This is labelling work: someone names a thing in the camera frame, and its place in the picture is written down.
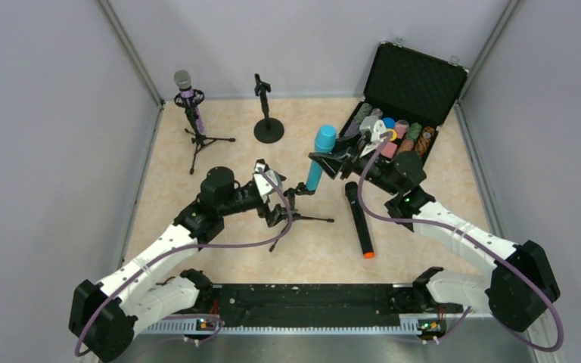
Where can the black poker chip case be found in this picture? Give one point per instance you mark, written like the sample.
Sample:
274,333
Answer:
410,85

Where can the black microphone orange end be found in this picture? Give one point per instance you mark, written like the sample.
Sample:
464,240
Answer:
359,219

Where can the tripod stand with shock mount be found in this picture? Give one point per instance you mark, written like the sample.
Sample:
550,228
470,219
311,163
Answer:
200,142

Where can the black tripod clip stand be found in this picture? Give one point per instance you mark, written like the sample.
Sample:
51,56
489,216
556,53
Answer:
291,194

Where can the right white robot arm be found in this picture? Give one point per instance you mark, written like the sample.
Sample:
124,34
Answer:
516,283

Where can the purple glitter microphone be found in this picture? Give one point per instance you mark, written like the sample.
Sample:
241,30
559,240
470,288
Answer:
189,99

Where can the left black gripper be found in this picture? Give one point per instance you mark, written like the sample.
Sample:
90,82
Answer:
268,205

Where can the black round-base mic stand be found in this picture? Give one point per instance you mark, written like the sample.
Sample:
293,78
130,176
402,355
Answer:
268,130

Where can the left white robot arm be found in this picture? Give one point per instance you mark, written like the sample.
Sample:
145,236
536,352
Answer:
107,315

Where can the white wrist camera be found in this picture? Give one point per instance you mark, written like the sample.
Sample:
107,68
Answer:
371,129
266,181

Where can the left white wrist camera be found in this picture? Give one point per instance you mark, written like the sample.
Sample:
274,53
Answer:
266,181

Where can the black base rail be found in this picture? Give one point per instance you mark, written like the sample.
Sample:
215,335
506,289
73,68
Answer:
313,309

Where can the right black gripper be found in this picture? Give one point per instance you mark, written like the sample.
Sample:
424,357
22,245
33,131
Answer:
344,163

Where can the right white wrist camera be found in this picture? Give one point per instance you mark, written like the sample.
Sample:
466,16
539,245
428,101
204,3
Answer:
371,129

